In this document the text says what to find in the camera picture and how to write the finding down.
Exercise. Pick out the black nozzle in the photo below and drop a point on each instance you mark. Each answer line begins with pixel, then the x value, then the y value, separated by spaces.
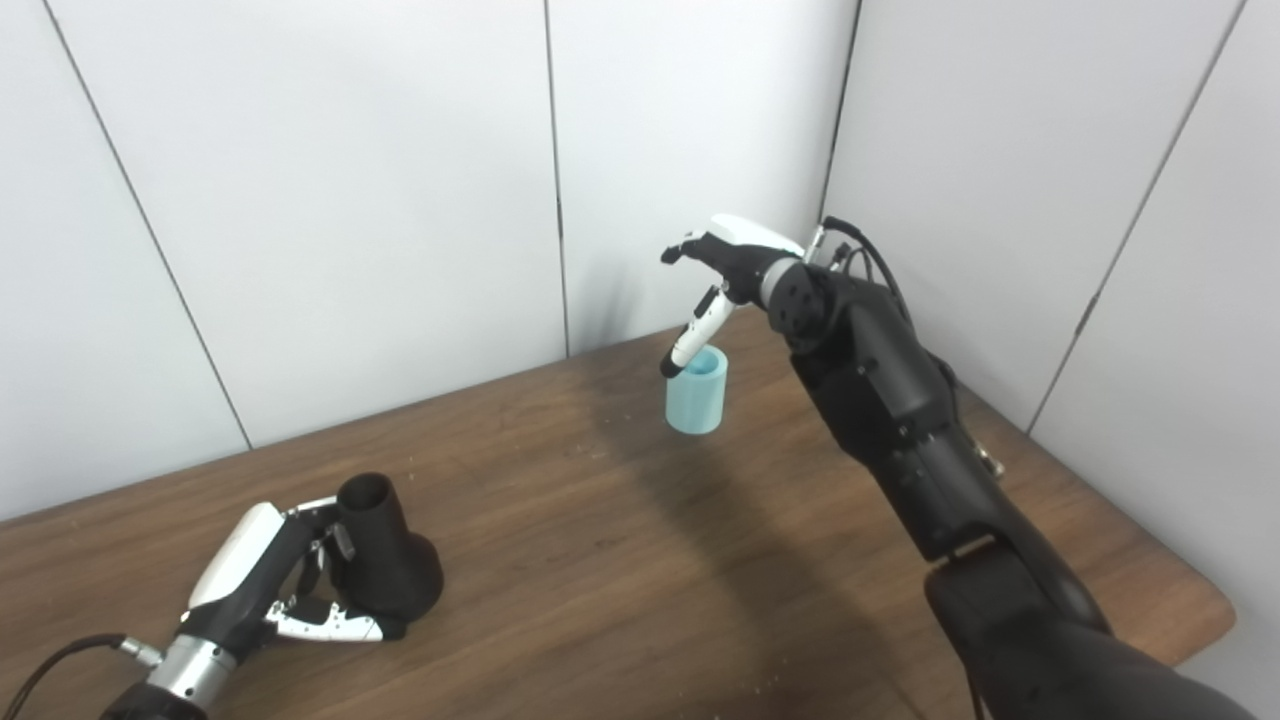
pixel 385 560

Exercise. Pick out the light blue cylinder cup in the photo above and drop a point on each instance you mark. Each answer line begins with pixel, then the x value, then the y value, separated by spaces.
pixel 697 400

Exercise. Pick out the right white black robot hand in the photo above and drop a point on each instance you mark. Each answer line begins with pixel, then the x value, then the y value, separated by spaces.
pixel 745 260

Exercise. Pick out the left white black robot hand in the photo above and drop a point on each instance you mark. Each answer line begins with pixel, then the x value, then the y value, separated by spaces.
pixel 250 575

